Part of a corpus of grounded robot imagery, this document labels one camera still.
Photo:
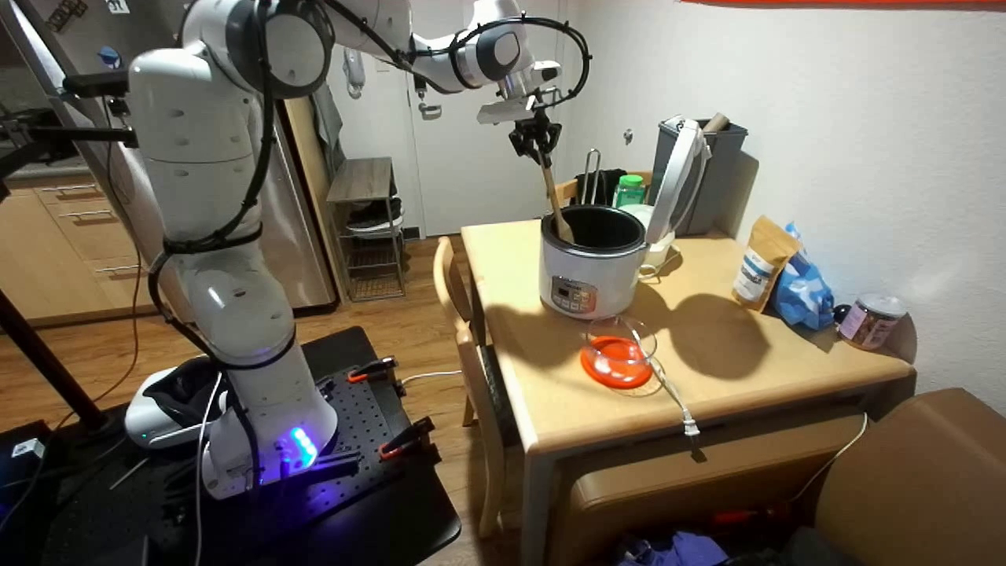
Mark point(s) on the green bottle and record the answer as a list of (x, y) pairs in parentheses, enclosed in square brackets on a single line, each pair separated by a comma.
[(628, 190)]

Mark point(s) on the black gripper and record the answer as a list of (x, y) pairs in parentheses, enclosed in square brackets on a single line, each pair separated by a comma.
[(535, 137)]

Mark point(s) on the white rice cooker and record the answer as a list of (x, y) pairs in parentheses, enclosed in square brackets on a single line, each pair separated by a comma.
[(591, 252)]

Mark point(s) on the blue plastic bag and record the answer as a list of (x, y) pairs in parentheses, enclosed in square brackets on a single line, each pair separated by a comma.
[(800, 291)]

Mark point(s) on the wooden chair near robot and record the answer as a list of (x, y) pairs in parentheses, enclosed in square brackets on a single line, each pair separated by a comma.
[(486, 405)]

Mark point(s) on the white labelled can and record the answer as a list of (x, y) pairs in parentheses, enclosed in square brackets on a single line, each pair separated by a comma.
[(753, 279)]

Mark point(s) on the stainless steel refrigerator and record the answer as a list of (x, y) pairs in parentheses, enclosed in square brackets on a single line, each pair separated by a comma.
[(293, 231)]

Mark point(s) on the pink lidded jar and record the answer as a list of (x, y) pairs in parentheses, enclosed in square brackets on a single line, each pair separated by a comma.
[(872, 318)]

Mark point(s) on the purple cloth pile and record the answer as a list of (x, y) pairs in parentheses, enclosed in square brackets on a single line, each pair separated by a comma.
[(683, 547)]

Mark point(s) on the wooden spoon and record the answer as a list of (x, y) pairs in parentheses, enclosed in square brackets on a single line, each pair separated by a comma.
[(554, 207)]

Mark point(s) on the metal wire rack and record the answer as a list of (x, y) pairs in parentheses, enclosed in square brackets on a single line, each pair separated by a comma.
[(589, 178)]

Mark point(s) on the orange plastic lid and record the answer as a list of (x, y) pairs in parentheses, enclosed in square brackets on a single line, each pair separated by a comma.
[(613, 364)]

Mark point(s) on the brown paper bag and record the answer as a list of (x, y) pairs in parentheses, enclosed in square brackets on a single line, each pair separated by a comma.
[(775, 248)]

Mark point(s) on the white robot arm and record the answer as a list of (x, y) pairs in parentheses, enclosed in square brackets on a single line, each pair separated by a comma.
[(203, 122)]

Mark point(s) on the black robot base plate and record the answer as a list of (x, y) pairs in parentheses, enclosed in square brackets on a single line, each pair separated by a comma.
[(368, 501)]

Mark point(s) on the light wooden table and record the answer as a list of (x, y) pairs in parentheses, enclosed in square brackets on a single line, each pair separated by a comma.
[(723, 364)]

